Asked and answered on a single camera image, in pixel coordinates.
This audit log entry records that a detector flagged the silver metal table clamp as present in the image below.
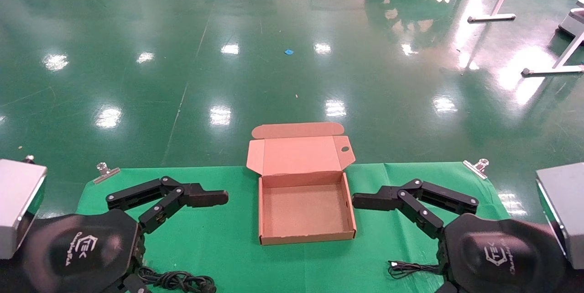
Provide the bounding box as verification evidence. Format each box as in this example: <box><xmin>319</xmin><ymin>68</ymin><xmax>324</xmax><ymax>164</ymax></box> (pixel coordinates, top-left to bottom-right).
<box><xmin>463</xmin><ymin>158</ymin><xmax>490</xmax><ymax>180</ymax></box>
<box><xmin>94</xmin><ymin>162</ymin><xmax>121</xmax><ymax>184</ymax></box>

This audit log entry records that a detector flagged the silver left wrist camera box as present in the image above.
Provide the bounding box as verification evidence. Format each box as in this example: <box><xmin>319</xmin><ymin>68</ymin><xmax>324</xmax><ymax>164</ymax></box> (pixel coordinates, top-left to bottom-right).
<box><xmin>0</xmin><ymin>155</ymin><xmax>47</xmax><ymax>259</ymax></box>

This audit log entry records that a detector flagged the grey machine base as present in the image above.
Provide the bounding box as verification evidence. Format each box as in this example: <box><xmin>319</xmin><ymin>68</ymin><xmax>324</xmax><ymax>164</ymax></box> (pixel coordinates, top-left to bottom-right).
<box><xmin>558</xmin><ymin>0</ymin><xmax>584</xmax><ymax>37</ymax></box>

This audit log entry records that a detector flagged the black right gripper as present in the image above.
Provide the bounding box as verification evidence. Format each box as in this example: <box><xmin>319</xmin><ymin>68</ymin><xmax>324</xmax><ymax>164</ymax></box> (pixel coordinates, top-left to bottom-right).
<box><xmin>435</xmin><ymin>213</ymin><xmax>567</xmax><ymax>293</ymax></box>

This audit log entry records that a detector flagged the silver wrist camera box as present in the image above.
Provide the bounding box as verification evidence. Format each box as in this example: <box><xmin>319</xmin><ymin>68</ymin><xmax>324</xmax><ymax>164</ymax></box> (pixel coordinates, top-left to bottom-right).
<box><xmin>0</xmin><ymin>155</ymin><xmax>47</xmax><ymax>259</ymax></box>
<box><xmin>535</xmin><ymin>162</ymin><xmax>584</xmax><ymax>270</ymax></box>

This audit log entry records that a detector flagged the black wired computer mouse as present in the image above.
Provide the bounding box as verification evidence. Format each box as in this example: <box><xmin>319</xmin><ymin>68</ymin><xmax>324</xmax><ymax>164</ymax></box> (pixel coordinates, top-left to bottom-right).
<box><xmin>388</xmin><ymin>260</ymin><xmax>441</xmax><ymax>280</ymax></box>

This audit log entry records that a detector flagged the open brown cardboard box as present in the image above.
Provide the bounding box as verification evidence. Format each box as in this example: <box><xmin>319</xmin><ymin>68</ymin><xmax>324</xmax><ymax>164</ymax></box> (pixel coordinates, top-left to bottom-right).
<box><xmin>246</xmin><ymin>122</ymin><xmax>357</xmax><ymax>246</ymax></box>

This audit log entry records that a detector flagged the black power cable bundle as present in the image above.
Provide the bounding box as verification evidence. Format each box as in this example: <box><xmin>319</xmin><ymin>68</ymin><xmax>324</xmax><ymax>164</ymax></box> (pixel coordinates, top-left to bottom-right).
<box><xmin>137</xmin><ymin>267</ymin><xmax>217</xmax><ymax>293</ymax></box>

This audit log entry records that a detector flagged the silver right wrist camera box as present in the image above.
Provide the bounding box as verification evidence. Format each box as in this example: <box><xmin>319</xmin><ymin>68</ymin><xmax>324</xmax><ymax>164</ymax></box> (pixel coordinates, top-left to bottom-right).
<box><xmin>535</xmin><ymin>162</ymin><xmax>584</xmax><ymax>270</ymax></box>

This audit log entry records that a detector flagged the green table cloth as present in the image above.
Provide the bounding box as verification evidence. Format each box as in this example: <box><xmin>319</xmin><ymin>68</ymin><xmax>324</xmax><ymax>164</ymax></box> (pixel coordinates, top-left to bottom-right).
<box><xmin>75</xmin><ymin>162</ymin><xmax>511</xmax><ymax>293</ymax></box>

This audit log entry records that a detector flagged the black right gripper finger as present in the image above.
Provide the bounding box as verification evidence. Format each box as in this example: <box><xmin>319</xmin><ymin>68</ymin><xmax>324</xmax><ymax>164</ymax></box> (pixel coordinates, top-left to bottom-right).
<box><xmin>351</xmin><ymin>179</ymin><xmax>480</xmax><ymax>240</ymax></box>

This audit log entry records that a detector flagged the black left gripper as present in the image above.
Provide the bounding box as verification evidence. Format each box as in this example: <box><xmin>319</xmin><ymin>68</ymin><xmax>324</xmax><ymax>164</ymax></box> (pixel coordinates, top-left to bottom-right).
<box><xmin>21</xmin><ymin>176</ymin><xmax>229</xmax><ymax>293</ymax></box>

